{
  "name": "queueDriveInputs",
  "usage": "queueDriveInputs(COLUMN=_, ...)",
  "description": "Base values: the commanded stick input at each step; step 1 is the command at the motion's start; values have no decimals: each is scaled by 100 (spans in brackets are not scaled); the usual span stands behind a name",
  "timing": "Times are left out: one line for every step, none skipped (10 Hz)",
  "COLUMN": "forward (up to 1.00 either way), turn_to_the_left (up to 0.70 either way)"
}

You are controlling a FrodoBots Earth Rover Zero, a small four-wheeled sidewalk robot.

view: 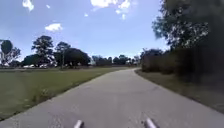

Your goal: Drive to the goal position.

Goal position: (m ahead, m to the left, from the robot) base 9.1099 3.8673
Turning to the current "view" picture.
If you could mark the robot's own part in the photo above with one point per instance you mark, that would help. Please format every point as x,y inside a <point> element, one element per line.
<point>78,124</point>
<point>150,124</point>

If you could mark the grass verge by bushes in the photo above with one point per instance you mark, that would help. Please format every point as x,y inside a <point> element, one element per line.
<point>186,88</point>

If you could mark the distant row of trees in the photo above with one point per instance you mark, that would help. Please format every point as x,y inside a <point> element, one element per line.
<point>73,56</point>

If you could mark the wide grass field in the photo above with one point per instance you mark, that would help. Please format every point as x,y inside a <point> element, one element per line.
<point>30,86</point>

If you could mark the dark trees and bushes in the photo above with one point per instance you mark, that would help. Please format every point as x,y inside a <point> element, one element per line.
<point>196,50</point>

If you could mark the grey concrete path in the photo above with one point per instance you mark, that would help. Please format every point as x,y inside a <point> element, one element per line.
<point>116,96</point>

